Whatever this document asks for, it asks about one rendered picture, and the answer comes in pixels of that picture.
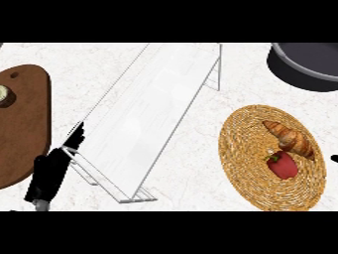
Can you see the golden brown croissant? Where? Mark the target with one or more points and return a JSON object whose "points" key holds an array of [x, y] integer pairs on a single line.
{"points": [[290, 139]]}

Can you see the brown wooden cutting board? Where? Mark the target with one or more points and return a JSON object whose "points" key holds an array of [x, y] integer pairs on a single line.
{"points": [[13, 129]]}

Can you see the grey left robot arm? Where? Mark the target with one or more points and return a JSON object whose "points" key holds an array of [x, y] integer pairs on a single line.
{"points": [[41, 205]]}

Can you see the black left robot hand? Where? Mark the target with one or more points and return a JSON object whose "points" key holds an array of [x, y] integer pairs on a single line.
{"points": [[50, 173]]}

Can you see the dark grey pot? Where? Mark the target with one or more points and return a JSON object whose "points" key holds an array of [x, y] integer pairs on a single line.
{"points": [[313, 64]]}

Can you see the white tiered shelf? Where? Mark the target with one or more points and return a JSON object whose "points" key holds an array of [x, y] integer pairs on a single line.
{"points": [[147, 125]]}

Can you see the round woven wicker placemat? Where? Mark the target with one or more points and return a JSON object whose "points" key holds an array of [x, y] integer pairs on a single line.
{"points": [[273, 158]]}

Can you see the red bell pepper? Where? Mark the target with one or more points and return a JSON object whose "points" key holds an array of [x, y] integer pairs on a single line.
{"points": [[283, 164]]}

